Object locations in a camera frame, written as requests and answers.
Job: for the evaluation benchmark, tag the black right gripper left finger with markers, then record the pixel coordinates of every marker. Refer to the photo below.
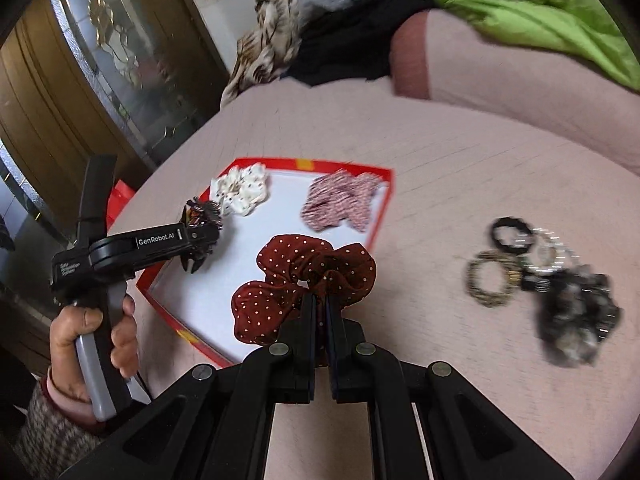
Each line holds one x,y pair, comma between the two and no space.
295,369

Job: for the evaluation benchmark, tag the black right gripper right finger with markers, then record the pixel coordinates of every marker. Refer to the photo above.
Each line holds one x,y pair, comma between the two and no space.
341,338

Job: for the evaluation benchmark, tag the dark red dotted scrunchie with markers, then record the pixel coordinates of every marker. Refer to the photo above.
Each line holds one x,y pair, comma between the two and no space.
293,265

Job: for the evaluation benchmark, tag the dark brown hair claw clip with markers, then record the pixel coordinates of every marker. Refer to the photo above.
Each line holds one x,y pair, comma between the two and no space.
203,222

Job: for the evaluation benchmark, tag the white cherry print scrunchie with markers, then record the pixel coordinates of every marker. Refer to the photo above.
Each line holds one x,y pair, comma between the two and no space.
240,190

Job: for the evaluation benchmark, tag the grey knitted sleeve forearm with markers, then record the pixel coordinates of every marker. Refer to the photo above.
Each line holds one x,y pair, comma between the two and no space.
58,433

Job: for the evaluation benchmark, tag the person's left hand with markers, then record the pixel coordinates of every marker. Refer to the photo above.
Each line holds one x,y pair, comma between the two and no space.
74,321

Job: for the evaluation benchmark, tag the red bag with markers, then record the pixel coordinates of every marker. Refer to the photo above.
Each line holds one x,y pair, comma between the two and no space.
120,196

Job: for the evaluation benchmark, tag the pink striped scrunchie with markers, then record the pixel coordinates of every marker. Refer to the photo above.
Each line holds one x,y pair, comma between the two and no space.
339,197

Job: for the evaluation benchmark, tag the pink quilted bedspread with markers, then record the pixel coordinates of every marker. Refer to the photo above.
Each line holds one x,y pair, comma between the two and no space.
456,170

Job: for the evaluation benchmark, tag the wooden glass door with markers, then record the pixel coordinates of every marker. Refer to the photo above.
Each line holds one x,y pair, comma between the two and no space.
132,78

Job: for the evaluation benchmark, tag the dark patterned scrunchie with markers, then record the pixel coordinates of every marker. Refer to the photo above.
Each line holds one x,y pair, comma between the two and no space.
577,312

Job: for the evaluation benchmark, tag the tiger print plush blanket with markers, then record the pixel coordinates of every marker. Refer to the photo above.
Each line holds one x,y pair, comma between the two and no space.
267,51

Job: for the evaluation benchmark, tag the pink pillow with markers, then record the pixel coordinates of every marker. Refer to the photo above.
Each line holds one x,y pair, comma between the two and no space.
436,56

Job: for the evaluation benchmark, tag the green cloth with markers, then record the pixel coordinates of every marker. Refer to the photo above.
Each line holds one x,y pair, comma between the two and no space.
581,28

